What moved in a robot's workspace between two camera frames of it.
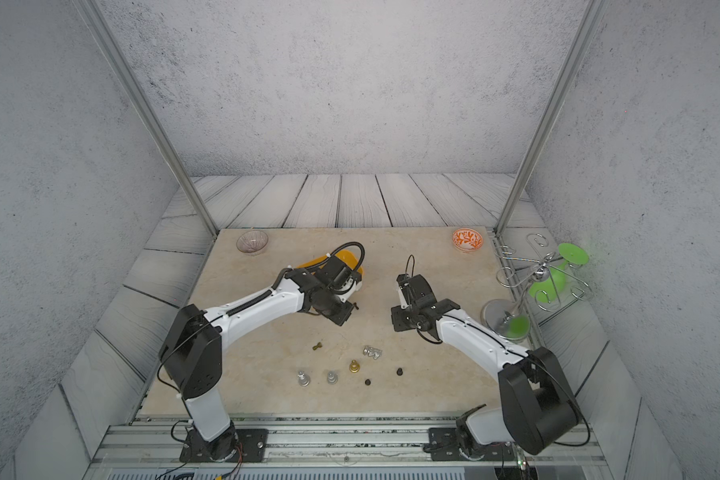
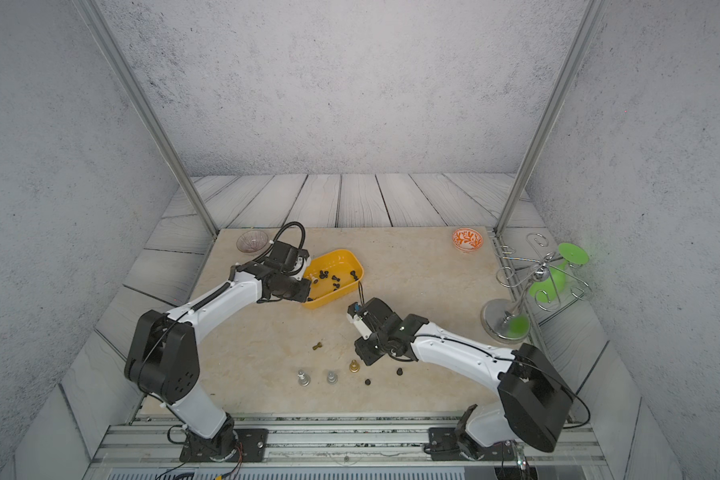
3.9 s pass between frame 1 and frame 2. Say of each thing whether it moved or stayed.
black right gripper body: moved
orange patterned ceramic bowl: stayed
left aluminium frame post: stayed
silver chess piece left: stayed
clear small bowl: stayed
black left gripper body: moved
